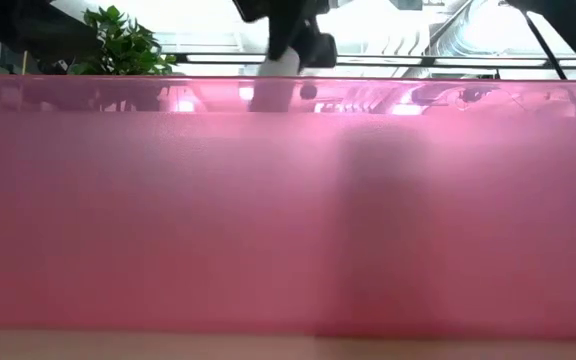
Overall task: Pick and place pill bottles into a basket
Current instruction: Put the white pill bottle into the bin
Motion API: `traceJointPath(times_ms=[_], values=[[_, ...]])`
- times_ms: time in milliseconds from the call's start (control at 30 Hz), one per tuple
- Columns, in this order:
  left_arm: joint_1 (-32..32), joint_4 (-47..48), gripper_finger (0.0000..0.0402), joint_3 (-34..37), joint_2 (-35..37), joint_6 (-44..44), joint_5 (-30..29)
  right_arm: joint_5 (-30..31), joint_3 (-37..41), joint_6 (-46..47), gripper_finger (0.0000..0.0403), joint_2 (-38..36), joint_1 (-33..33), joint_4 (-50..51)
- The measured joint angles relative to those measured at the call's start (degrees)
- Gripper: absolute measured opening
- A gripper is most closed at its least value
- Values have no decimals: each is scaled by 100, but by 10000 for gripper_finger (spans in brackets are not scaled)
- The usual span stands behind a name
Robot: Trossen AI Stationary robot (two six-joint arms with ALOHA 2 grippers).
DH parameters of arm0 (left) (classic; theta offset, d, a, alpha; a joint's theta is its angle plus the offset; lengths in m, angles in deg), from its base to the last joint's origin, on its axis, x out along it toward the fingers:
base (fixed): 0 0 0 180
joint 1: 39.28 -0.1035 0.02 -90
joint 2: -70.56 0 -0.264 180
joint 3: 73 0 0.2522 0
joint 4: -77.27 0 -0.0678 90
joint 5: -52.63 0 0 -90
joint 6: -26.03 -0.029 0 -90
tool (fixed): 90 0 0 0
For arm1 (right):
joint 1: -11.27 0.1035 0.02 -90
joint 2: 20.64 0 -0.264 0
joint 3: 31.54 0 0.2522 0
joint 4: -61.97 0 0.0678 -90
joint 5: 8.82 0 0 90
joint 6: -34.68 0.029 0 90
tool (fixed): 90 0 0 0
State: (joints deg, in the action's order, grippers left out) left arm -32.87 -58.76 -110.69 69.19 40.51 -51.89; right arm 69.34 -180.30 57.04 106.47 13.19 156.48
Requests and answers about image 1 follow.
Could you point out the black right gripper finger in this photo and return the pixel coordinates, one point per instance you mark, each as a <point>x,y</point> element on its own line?
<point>320,50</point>
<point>285,37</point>

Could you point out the white pill bottle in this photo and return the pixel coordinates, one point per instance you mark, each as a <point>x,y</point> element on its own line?
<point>280,67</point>

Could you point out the red translucent plastic basket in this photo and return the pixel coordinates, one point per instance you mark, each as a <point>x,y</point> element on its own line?
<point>168,225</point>

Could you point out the long ceiling light fixture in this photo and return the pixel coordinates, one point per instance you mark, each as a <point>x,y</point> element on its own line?
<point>368,60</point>

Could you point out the green potted plant black pot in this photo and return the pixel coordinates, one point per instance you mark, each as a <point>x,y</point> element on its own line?
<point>123,45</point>

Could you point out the thin yellow rod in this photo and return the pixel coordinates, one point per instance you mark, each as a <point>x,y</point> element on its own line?
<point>24,62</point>

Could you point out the silver ventilation duct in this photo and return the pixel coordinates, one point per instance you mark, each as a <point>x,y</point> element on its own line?
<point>468,35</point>

